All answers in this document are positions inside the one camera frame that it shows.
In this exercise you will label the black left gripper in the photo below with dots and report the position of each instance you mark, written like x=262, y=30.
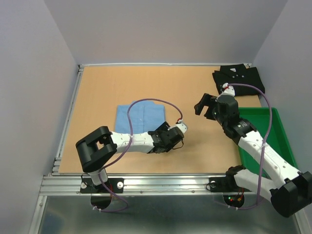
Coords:
x=163, y=127

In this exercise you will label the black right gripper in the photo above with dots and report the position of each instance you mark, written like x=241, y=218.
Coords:
x=207, y=100

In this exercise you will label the light blue long sleeve shirt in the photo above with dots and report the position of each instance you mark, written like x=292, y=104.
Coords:
x=145, y=116

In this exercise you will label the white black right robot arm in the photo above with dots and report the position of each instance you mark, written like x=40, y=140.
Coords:
x=284, y=186

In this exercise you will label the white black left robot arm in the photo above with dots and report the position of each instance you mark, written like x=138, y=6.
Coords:
x=97, y=148

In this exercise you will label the folded black shirt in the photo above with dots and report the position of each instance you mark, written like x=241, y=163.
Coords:
x=237, y=73

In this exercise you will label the green plastic tray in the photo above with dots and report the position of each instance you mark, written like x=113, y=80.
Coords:
x=277, y=137

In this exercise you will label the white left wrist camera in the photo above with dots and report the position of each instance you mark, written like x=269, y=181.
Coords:
x=181, y=125

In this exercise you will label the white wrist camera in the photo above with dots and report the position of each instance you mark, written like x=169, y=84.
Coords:
x=227, y=89
x=181, y=125

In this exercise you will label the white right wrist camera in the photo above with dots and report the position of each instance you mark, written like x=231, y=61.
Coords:
x=227, y=89

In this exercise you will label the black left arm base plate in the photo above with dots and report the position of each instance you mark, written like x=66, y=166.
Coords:
x=116, y=185

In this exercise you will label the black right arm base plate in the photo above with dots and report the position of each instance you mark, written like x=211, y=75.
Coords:
x=223, y=185

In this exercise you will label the aluminium table frame rail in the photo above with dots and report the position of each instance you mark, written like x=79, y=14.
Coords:
x=169, y=196

